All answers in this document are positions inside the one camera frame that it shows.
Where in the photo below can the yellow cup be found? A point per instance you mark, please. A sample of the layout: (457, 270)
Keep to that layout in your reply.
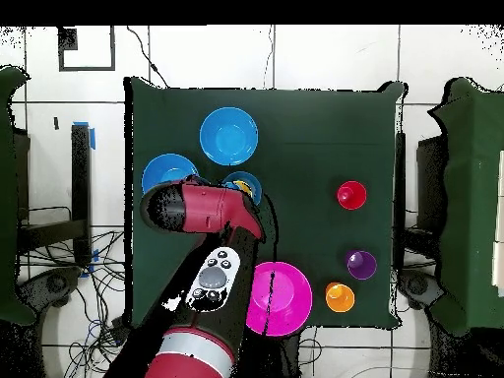
(242, 186)

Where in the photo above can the small blue bowl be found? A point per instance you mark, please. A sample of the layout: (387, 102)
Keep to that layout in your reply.
(254, 183)

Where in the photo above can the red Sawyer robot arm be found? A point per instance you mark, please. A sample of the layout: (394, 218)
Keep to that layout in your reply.
(212, 208)

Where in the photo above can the large blue bowl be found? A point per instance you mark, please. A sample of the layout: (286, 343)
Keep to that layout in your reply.
(167, 169)
(228, 136)

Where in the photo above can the dark green tablecloth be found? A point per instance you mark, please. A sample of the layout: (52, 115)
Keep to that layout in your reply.
(315, 138)

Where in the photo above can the pink bowl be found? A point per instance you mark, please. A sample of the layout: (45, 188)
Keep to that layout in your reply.
(291, 299)

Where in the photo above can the red cup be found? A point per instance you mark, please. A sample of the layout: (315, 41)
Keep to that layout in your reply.
(351, 195)

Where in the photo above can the purple cup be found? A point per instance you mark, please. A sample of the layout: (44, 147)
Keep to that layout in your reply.
(361, 265)

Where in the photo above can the orange cup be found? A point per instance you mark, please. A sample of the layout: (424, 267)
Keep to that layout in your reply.
(340, 297)

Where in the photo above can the black stand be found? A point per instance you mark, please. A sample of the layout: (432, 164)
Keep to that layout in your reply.
(80, 177)

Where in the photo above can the black power adapter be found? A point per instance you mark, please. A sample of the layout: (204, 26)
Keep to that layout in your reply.
(120, 330)

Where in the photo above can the black chair base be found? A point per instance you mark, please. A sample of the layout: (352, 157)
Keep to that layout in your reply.
(417, 285)
(55, 283)

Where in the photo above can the green covered side table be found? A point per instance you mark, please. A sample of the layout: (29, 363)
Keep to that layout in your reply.
(8, 197)
(472, 197)

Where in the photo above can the black floor frame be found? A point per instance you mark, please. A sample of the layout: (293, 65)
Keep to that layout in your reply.
(67, 39)

